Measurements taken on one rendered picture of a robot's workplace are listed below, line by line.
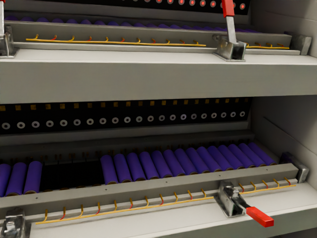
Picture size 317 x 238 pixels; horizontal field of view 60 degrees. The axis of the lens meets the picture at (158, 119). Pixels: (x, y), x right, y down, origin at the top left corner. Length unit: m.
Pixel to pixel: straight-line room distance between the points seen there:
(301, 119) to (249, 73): 0.17
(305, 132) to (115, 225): 0.33
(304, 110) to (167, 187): 0.26
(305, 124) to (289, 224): 0.16
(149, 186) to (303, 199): 0.23
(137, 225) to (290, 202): 0.23
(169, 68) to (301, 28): 0.27
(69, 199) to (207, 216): 0.18
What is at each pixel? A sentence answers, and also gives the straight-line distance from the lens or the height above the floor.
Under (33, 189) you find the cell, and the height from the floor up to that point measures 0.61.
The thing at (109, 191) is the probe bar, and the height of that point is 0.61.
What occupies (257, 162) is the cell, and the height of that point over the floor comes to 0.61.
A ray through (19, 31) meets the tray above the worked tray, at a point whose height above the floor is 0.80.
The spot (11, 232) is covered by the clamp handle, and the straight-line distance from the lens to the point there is 0.34.
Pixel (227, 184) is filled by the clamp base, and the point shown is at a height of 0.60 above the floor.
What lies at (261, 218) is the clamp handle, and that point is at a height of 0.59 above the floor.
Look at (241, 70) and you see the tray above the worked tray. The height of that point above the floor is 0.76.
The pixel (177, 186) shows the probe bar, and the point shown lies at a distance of 0.39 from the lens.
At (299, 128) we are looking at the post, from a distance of 0.51.
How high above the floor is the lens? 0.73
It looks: 5 degrees down
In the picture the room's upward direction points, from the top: 1 degrees counter-clockwise
